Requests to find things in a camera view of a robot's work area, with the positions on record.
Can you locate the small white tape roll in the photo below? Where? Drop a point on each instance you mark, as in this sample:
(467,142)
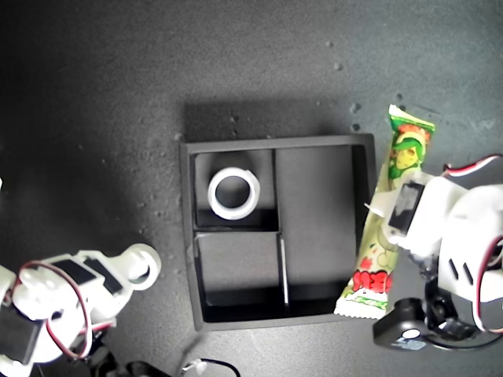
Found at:
(156,267)

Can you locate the green printed snack bar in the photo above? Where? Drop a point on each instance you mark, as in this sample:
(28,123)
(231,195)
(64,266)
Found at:
(373,275)

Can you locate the large white tape roll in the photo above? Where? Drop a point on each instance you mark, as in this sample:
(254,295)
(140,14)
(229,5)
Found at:
(232,214)

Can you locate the black compartment tray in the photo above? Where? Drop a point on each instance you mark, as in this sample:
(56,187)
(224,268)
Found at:
(314,216)

